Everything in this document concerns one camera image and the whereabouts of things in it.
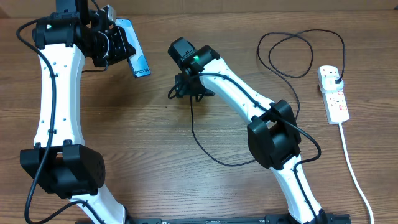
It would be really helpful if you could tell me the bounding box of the Samsung Galaxy smartphone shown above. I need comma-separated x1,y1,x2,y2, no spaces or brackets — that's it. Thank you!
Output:
116,18,151,78

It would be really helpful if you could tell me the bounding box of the black USB charging cable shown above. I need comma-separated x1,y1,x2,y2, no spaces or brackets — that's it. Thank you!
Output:
190,29,346,167

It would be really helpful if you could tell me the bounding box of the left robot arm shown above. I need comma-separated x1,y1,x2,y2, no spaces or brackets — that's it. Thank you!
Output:
20,0,136,223

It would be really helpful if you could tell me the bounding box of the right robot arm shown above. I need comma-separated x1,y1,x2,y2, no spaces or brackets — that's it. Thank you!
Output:
167,37,326,223

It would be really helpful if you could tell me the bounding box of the white charger plug adapter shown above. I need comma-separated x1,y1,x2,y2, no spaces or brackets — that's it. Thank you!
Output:
320,77,344,94

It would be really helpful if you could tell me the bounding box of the white power strip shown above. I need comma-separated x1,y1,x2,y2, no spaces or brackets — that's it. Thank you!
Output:
317,65,349,124

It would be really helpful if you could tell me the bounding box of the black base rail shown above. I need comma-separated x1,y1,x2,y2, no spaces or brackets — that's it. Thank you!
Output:
127,213,351,224

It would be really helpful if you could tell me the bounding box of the white power strip cord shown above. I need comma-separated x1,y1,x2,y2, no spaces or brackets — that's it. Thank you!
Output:
338,123,375,224

